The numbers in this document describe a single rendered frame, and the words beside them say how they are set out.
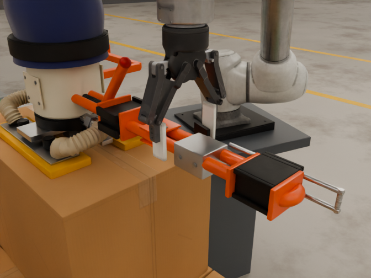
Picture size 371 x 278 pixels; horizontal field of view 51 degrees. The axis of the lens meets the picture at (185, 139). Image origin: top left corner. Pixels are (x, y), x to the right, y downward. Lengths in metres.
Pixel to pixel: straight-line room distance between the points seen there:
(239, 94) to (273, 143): 0.22
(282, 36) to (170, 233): 0.72
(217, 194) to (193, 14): 1.07
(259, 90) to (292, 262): 0.97
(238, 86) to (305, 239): 1.07
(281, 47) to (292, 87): 0.17
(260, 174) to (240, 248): 1.28
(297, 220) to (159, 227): 1.50
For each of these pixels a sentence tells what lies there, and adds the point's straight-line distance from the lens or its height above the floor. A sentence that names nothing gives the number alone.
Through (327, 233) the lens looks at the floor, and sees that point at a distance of 2.29.
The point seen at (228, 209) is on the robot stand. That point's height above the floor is 0.42.
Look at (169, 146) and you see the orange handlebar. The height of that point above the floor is 1.07.
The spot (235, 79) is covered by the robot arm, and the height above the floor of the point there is 0.96.
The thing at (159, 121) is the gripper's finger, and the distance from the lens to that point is 0.62.
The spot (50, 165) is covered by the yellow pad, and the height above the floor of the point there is 0.96.
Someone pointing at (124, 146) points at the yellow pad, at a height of 0.96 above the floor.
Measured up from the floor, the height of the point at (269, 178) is 1.10.
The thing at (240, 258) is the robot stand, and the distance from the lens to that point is 1.87.
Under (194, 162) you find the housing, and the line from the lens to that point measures 0.63.
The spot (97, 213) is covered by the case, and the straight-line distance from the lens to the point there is 0.79.
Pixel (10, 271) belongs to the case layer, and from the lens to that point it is 1.29.
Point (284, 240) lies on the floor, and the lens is 2.18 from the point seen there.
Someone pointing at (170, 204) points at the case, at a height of 0.84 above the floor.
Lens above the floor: 1.38
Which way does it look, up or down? 26 degrees down
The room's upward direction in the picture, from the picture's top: straight up
